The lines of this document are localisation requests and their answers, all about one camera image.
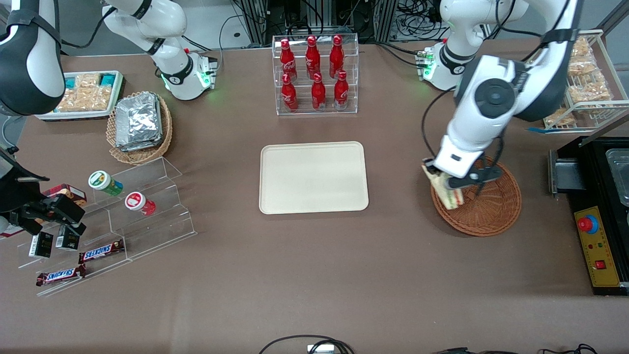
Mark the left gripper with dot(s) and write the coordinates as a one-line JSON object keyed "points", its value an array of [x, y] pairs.
{"points": [[432, 169]]}

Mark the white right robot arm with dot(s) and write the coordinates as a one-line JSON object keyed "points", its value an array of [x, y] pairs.
{"points": [[169, 29]]}

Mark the small white device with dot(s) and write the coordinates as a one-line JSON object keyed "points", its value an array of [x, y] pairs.
{"points": [[321, 349]]}

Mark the brown Snickers bar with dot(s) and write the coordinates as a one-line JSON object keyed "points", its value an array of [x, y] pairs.
{"points": [[100, 251], [60, 276]]}

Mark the red cup with white lid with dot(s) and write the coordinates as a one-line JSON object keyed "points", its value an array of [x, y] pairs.
{"points": [[138, 203]]}

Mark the oval light wicker basket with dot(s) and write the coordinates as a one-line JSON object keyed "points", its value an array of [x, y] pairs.
{"points": [[140, 156]]}

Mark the dark red chocolate box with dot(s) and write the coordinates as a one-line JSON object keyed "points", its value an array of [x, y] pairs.
{"points": [[66, 190]]}

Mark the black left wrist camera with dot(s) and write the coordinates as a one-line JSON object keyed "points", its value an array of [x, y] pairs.
{"points": [[484, 174]]}

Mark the green cup with white lid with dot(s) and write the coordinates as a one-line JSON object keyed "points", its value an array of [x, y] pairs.
{"points": [[104, 182]]}

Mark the small black box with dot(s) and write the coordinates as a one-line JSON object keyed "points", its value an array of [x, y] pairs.
{"points": [[41, 245], [67, 240]]}

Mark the black yellow control box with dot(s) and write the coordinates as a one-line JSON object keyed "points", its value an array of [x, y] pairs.
{"points": [[594, 191]]}

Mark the beige plastic tray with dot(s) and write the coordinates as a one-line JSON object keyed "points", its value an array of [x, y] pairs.
{"points": [[313, 178]]}

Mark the teal snack packet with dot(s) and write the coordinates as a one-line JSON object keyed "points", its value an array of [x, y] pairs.
{"points": [[70, 82], [108, 79]]}

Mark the round brown wicker basket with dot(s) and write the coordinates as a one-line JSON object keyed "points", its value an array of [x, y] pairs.
{"points": [[486, 216]]}

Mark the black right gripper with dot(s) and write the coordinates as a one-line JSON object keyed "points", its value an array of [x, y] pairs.
{"points": [[19, 190]]}

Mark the aluminium frame rack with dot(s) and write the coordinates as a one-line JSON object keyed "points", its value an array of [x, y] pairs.
{"points": [[314, 17]]}

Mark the clear plastic container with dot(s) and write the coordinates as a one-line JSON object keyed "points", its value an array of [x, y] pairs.
{"points": [[620, 177]]}

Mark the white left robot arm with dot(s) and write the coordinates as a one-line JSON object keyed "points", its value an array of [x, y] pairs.
{"points": [[491, 93]]}

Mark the yellow control panel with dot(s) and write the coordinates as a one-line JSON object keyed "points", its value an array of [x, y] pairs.
{"points": [[597, 255]]}

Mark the red emergency stop button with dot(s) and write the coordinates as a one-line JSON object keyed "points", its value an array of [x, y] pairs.
{"points": [[587, 224]]}

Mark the silver foil pouch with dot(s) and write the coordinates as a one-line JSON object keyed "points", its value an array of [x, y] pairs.
{"points": [[138, 119], [142, 146]]}

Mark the clear cracker snack pack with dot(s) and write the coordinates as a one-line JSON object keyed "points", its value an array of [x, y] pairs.
{"points": [[87, 80], [83, 100]]}

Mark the red cola bottle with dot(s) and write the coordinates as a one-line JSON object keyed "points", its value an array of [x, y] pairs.
{"points": [[341, 92], [289, 96], [288, 59], [313, 56], [318, 94], [336, 55]]}

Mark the grey metal bracket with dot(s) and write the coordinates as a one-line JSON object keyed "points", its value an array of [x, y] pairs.
{"points": [[565, 177]]}

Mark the white rectangular snack tray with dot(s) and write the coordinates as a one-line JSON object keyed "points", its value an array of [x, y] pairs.
{"points": [[49, 116]]}

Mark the blue tape strip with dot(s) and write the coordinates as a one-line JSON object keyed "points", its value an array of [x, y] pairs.
{"points": [[536, 130]]}

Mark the clear bag of crackers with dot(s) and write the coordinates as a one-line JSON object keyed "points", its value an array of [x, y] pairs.
{"points": [[589, 91], [584, 66], [560, 118], [581, 47]]}

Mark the triangle sandwich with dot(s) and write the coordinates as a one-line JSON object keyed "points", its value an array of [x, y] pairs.
{"points": [[449, 197]]}

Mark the clear acrylic bottle rack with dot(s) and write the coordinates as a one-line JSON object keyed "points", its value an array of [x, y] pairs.
{"points": [[315, 105]]}

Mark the clear acrylic stepped display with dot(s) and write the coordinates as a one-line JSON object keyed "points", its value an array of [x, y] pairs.
{"points": [[157, 221]]}

